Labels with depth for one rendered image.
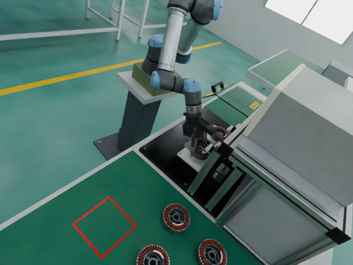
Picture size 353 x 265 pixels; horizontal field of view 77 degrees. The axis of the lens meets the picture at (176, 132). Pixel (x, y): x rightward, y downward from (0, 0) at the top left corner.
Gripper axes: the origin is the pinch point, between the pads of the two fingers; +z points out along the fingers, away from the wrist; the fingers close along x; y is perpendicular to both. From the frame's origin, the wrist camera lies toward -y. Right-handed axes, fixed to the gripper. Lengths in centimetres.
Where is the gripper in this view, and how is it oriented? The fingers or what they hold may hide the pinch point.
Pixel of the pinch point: (200, 150)
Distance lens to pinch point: 112.2
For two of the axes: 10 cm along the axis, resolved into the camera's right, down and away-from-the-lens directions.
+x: -5.9, 4.0, -7.0
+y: -8.0, -1.9, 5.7
